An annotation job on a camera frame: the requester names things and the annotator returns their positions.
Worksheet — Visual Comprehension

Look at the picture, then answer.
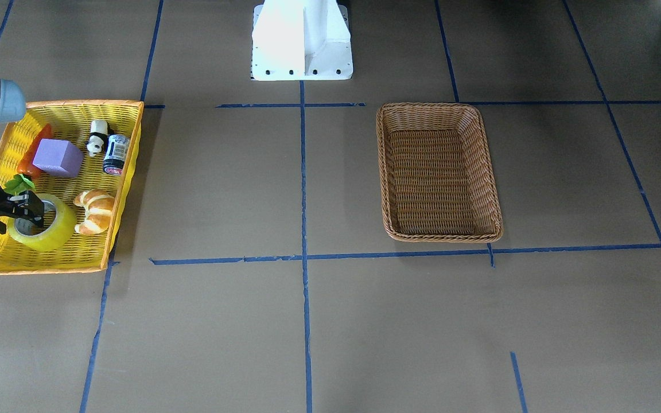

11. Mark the yellow plastic woven basket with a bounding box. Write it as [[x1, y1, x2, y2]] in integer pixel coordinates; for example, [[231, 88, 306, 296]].
[[0, 99, 144, 275]]

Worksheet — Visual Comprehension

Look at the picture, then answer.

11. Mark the orange toy carrot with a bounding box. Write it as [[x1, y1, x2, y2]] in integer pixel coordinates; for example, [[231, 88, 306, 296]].
[[3, 123, 53, 196]]

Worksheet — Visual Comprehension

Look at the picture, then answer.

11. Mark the toy panda figure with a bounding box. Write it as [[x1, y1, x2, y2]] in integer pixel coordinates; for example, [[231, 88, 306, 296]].
[[86, 119, 108, 157]]

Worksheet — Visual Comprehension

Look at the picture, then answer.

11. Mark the yellow tape roll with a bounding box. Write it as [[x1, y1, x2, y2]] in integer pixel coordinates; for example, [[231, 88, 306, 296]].
[[7, 193, 77, 252]]

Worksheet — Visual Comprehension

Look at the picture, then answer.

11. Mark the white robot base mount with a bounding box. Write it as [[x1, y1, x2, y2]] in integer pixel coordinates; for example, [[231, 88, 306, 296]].
[[250, 1, 354, 81]]

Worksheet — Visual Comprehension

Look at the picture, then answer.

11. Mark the purple foam block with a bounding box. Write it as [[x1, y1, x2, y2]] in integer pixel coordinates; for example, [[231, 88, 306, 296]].
[[32, 139, 84, 178]]

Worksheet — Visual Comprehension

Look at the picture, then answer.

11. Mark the brown wicker basket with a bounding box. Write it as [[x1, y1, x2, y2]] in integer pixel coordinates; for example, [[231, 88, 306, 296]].
[[375, 102, 504, 244]]

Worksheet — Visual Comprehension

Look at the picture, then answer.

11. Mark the toy croissant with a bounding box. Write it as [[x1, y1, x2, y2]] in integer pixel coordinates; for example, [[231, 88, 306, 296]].
[[72, 190, 116, 235]]

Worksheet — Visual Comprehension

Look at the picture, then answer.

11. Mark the small black labelled can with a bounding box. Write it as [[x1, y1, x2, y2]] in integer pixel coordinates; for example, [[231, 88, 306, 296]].
[[102, 134, 130, 176]]

